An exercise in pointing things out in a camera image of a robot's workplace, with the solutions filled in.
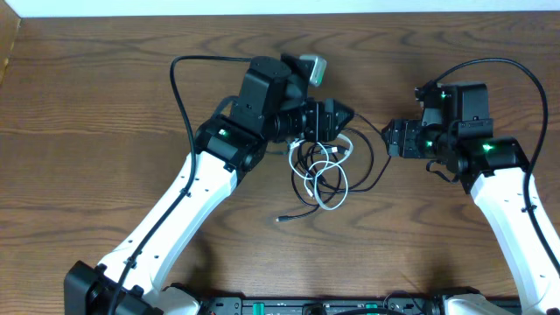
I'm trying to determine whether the white usb cable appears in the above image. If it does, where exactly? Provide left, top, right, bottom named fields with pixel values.
left=288, top=132, right=354, bottom=212

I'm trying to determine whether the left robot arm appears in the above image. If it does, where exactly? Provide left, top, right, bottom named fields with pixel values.
left=64, top=54, right=354, bottom=314

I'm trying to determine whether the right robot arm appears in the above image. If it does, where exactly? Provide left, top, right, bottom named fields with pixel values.
left=381, top=82, right=559, bottom=314

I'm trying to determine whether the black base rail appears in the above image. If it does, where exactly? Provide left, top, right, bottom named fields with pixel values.
left=199, top=295, right=441, bottom=315

